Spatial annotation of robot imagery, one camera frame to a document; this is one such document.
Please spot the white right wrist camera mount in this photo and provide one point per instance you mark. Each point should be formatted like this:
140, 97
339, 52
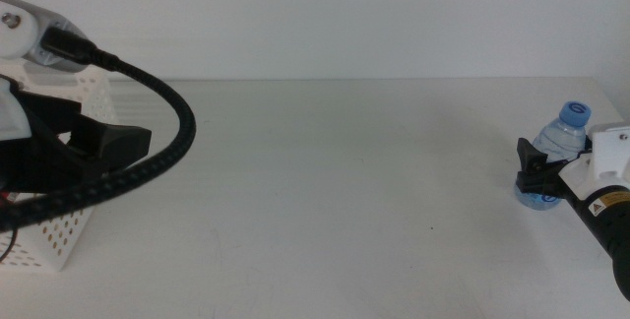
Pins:
610, 161

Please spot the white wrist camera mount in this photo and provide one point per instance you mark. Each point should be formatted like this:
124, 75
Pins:
610, 161
15, 38

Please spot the white perforated plastic basket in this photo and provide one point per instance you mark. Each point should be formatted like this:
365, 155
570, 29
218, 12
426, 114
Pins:
54, 245

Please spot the clear water bottle blue cap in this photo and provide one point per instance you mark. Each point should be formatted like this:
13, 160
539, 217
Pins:
566, 137

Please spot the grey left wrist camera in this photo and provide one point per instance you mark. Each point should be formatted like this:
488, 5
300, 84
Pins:
54, 63

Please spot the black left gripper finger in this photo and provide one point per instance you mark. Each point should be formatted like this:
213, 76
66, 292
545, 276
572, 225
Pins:
118, 146
49, 107

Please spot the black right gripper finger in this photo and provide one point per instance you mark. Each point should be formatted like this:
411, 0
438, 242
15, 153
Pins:
588, 144
534, 171

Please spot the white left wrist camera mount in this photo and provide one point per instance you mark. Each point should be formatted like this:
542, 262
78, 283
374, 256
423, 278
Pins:
15, 38

